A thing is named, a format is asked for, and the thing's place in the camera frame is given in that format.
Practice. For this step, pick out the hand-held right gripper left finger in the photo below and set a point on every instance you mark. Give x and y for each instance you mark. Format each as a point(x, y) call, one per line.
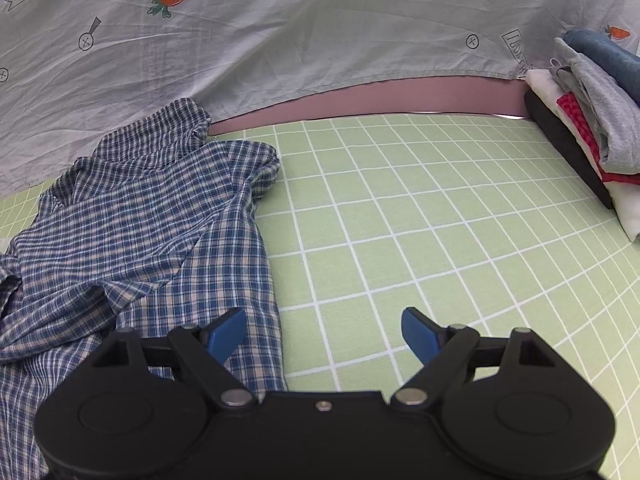
point(227, 332)

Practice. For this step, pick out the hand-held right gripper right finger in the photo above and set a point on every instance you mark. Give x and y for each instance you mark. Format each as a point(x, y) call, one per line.
point(417, 332)

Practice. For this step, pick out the blue plaid shirt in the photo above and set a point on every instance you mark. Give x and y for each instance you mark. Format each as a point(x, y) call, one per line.
point(150, 210)

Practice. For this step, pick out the green checked mat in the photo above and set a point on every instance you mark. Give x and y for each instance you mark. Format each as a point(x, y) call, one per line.
point(400, 210)

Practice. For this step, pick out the pink board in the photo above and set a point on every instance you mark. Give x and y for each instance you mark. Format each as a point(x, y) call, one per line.
point(400, 97)

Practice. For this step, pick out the black folded garment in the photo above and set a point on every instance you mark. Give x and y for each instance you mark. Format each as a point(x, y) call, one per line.
point(560, 135)

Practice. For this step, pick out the white folded garment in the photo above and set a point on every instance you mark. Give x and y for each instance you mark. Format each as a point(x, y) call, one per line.
point(627, 205)

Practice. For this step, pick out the red folded garment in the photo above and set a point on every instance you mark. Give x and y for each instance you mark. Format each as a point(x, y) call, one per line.
point(575, 110)

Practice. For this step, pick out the grey folded sweatshirt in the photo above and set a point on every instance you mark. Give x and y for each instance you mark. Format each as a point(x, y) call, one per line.
point(615, 125)

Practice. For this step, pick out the white printed sheet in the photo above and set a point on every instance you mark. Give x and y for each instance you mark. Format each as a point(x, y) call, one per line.
point(300, 20)

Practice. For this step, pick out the blue folded garment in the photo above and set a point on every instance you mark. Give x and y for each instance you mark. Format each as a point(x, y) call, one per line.
point(610, 55)

